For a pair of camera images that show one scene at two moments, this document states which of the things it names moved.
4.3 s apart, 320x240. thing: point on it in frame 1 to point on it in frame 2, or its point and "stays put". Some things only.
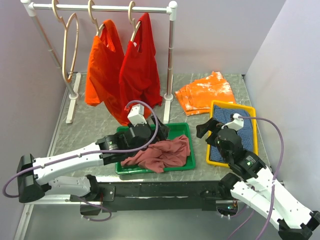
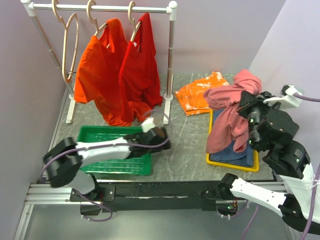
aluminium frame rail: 53,199 stays put
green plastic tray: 175,130 to 139,165
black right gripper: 201,129 to 246,98
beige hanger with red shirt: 131,4 stays put
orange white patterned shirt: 197,97 stays put
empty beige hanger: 60,20 stays put
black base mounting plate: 155,196 stays put
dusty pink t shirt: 172,152 to 229,127
